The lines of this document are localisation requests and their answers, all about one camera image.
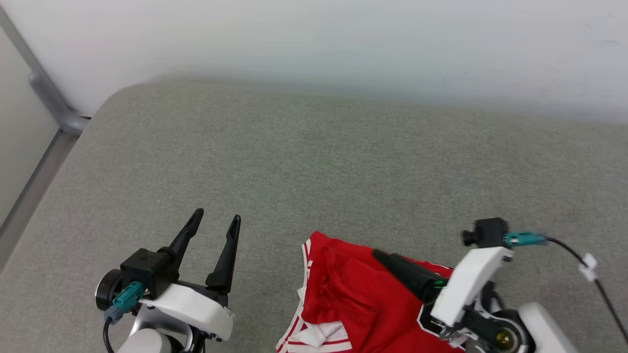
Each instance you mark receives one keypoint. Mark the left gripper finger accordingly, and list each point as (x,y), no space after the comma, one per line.
(226,264)
(184,240)

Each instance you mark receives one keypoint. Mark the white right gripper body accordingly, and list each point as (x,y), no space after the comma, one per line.
(471,284)

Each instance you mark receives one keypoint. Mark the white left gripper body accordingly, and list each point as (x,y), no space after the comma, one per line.
(191,309)

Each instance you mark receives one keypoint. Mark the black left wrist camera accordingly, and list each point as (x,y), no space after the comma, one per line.
(144,272)

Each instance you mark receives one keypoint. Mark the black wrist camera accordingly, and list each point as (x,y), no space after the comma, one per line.
(144,272)
(488,233)

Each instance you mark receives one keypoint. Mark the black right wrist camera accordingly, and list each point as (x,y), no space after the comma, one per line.
(488,233)

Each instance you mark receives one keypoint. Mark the red Bulls 23 jersey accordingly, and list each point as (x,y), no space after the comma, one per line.
(353,299)

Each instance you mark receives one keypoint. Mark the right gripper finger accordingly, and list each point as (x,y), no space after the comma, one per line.
(424,267)
(417,282)

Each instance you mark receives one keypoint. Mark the grey metal frame rail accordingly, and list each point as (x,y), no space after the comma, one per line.
(49,98)

